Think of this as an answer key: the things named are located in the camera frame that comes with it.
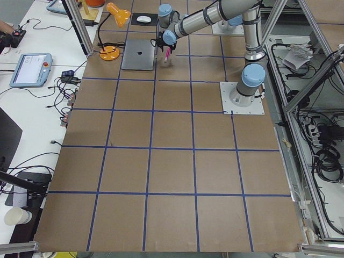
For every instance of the blue teach pendant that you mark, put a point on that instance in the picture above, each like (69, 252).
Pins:
(56, 6)
(32, 70)

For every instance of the aluminium frame post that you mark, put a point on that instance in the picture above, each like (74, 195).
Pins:
(77, 22)

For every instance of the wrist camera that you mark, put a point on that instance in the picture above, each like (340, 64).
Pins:
(155, 41)

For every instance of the white paper cup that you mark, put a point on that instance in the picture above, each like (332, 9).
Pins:
(17, 216)

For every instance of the black power adapter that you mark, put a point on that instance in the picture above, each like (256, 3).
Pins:
(88, 22)

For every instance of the orange cylindrical container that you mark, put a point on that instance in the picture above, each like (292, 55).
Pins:
(95, 3)

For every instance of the white computer mouse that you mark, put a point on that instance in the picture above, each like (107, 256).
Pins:
(143, 19)

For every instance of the orange desk lamp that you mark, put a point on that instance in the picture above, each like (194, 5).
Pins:
(110, 31)

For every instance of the wooden stand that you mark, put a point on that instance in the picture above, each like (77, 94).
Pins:
(86, 12)

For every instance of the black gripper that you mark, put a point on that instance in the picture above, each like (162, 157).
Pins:
(170, 45)

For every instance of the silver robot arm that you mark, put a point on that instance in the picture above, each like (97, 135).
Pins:
(234, 22)
(211, 58)

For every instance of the pink marker pen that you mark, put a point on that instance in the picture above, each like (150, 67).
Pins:
(167, 54)

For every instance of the silver closed laptop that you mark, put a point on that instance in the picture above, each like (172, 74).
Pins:
(138, 55)

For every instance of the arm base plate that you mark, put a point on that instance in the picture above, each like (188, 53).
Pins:
(227, 30)
(234, 103)

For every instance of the black mousepad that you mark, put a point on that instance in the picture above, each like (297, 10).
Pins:
(153, 16)

